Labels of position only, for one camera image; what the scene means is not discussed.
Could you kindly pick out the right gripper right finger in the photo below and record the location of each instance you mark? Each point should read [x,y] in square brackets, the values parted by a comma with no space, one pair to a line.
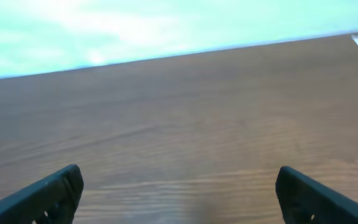
[309,196]

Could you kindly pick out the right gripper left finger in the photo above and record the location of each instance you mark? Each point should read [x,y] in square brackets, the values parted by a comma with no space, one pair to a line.
[48,196]

